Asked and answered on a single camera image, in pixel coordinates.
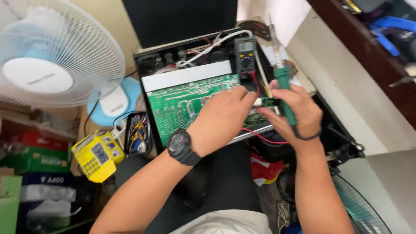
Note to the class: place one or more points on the blue and white fan base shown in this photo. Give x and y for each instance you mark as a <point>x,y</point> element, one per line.
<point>113,104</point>

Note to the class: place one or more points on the red plastic bag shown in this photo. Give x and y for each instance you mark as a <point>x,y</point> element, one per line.
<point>265,169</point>

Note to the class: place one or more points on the heap of cartons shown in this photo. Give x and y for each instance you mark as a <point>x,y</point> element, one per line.
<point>39,182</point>

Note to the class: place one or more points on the person's white shirt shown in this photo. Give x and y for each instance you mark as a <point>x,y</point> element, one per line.
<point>224,222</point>

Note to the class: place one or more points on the small green circuit board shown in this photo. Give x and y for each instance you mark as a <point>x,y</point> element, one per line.
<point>268,102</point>

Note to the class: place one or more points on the white table fan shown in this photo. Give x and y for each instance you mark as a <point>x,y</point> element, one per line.
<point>48,52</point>

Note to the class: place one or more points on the person's left hand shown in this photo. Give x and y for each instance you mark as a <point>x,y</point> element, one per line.
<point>216,120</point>

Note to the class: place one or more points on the brown wooden shelf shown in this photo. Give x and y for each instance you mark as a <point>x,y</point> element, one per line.
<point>373,42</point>

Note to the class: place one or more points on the silver heat sink bar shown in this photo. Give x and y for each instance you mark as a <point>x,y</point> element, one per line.
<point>185,75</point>

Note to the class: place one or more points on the black wrist band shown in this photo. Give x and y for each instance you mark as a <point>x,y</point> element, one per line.
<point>307,137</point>

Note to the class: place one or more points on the black tray of connectors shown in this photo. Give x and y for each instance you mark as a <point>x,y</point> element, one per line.
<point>138,133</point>

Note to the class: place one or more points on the black metal clamp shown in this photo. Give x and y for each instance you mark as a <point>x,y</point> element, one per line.
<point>344,151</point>

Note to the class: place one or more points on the open black amplifier chassis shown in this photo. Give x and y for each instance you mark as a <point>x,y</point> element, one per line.
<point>325,117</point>

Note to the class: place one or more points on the person's left fingers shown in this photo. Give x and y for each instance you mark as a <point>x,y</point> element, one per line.
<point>242,96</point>

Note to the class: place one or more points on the red multimeter probe lead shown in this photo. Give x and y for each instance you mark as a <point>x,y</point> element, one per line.
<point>255,81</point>

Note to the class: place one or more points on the large green circuit board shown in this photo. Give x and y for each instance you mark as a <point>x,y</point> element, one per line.
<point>175,104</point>

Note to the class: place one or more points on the black digital wristwatch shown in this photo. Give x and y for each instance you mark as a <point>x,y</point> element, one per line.
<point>180,146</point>

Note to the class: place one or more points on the person's right hand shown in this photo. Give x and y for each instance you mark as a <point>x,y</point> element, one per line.
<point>304,113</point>

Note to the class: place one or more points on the white power plug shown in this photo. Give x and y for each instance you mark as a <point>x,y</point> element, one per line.
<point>117,131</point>

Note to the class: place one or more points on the black flat panel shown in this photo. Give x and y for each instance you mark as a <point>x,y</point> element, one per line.
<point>178,19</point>

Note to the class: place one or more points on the dark round disc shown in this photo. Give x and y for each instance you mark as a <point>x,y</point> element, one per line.
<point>256,30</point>

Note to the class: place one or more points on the yellow cardboard box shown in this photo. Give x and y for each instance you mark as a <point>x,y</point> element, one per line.
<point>96,156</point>

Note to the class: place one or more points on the dark grey multimeter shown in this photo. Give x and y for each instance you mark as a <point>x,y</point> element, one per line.
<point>245,55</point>

